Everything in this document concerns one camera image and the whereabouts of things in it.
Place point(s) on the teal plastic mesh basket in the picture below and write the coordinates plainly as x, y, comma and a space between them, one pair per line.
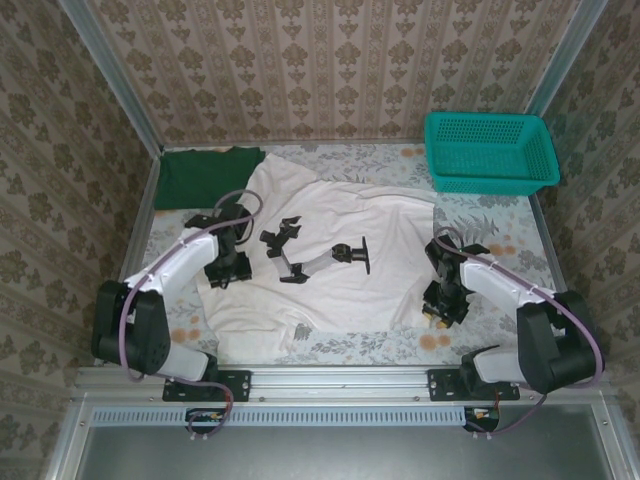
480, 150

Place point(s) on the small black connector box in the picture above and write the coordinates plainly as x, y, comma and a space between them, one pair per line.
200, 417
480, 415

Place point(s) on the folded dark green t-shirt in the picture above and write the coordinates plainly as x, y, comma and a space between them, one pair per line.
200, 175

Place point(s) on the aluminium frame post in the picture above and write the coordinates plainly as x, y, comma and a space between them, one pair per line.
115, 75
570, 50

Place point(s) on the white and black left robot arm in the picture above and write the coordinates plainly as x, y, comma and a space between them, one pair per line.
185, 260

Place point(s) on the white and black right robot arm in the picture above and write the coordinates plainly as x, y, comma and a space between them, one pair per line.
490, 275

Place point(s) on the white t-shirt with robot print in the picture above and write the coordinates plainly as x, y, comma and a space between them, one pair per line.
350, 225

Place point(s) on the floral table cover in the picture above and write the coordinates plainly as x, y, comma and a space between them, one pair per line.
380, 165

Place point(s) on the grey metal panel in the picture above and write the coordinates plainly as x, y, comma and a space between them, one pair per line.
340, 455

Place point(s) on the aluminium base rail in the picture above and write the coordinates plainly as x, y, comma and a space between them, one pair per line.
340, 385

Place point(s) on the aluminium table edge rail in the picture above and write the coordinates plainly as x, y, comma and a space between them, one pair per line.
145, 200
552, 250

